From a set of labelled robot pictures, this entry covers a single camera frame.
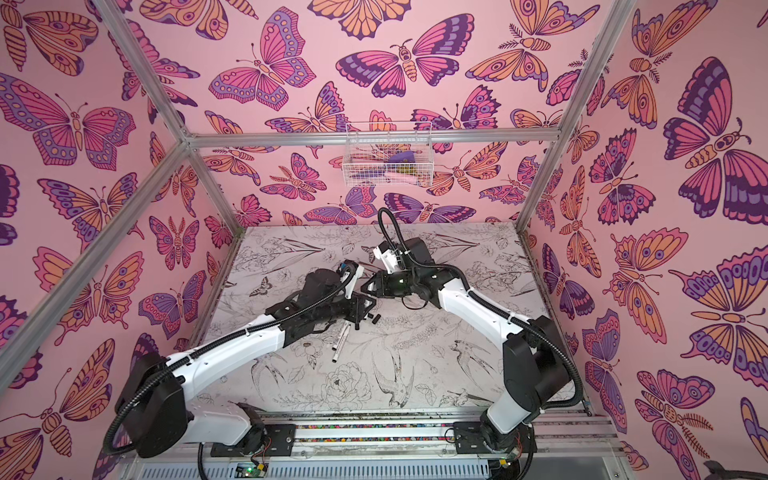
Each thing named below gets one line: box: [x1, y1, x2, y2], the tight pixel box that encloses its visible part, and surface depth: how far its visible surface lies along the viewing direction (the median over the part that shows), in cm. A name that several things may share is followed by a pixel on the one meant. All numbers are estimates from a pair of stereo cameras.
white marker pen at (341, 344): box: [332, 324, 351, 363], surface depth 91 cm
